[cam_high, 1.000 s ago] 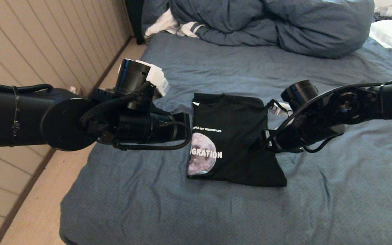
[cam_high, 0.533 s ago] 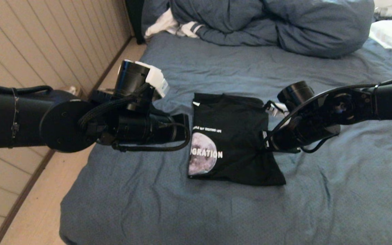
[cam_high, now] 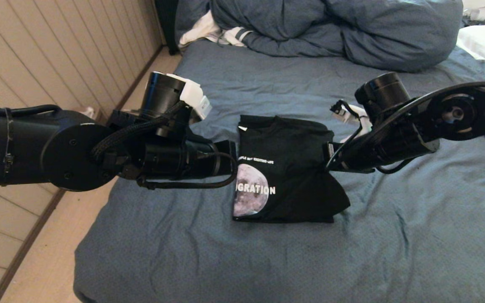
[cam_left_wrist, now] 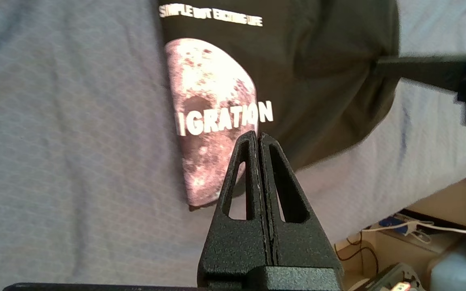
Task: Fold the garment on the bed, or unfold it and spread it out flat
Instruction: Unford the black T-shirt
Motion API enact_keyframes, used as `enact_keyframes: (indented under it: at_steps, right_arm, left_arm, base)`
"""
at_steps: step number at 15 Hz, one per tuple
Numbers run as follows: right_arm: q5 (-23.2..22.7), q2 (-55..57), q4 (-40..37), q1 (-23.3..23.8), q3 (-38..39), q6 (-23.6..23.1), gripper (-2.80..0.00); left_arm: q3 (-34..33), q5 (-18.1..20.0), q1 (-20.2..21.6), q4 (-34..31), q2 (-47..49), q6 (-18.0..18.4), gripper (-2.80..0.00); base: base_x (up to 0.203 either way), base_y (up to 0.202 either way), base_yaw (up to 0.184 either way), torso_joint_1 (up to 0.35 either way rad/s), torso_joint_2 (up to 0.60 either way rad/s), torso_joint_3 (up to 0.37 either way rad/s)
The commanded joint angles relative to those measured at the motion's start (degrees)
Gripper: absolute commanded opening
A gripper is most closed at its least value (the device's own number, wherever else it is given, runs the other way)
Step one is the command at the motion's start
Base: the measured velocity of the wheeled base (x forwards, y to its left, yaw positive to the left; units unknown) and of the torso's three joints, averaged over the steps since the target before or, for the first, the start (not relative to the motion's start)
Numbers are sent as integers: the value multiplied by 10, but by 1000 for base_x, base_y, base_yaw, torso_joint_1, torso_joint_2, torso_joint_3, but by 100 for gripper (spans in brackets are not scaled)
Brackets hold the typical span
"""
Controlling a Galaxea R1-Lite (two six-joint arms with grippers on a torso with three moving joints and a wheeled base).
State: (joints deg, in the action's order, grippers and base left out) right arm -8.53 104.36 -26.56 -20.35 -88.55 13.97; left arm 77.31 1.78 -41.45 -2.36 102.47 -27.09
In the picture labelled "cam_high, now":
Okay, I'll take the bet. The brown trash bin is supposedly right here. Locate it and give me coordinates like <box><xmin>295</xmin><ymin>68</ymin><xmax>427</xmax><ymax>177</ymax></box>
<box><xmin>82</xmin><ymin>106</ymin><xmax>105</xmax><ymax>125</ymax></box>

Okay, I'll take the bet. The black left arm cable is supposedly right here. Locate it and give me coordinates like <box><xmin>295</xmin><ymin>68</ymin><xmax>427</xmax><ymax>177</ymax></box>
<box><xmin>0</xmin><ymin>103</ymin><xmax>62</xmax><ymax>117</ymax></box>

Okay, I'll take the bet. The black bedside furniture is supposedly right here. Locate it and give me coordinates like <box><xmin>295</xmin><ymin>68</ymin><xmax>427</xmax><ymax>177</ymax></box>
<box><xmin>154</xmin><ymin>0</ymin><xmax>181</xmax><ymax>55</ymax></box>

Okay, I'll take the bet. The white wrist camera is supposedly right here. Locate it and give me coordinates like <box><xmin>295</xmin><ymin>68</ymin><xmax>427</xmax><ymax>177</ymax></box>
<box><xmin>330</xmin><ymin>100</ymin><xmax>373</xmax><ymax>144</ymax></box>
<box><xmin>191</xmin><ymin>96</ymin><xmax>213</xmax><ymax>122</ymax></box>

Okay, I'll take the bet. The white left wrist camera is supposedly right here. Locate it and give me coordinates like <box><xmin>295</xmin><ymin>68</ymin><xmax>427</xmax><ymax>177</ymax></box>
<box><xmin>191</xmin><ymin>96</ymin><xmax>213</xmax><ymax>122</ymax></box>

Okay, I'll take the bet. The white striped garment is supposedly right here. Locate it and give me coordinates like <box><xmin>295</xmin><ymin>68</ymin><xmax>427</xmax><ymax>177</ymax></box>
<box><xmin>179</xmin><ymin>11</ymin><xmax>253</xmax><ymax>49</ymax></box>

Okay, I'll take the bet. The blue bunched duvet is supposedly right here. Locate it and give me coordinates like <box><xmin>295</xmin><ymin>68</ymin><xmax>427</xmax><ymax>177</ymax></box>
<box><xmin>175</xmin><ymin>0</ymin><xmax>464</xmax><ymax>73</ymax></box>

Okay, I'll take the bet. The blue bed sheet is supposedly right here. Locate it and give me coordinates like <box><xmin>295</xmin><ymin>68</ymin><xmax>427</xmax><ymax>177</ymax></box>
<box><xmin>73</xmin><ymin>40</ymin><xmax>485</xmax><ymax>303</ymax></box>

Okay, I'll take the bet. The white left wrist joint cover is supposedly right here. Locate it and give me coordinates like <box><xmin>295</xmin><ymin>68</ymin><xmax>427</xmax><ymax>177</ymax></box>
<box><xmin>166</xmin><ymin>73</ymin><xmax>203</xmax><ymax>106</ymax></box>

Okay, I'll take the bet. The black printed T-shirt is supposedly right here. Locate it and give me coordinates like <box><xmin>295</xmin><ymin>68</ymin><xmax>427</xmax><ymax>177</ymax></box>
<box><xmin>231</xmin><ymin>114</ymin><xmax>351</xmax><ymax>223</ymax></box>

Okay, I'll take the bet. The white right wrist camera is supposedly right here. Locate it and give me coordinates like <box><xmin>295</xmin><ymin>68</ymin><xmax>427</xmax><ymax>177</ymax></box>
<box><xmin>330</xmin><ymin>100</ymin><xmax>373</xmax><ymax>144</ymax></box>

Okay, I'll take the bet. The black braided left cable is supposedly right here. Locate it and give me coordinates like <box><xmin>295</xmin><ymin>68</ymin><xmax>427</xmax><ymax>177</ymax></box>
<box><xmin>92</xmin><ymin>101</ymin><xmax>192</xmax><ymax>162</ymax></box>

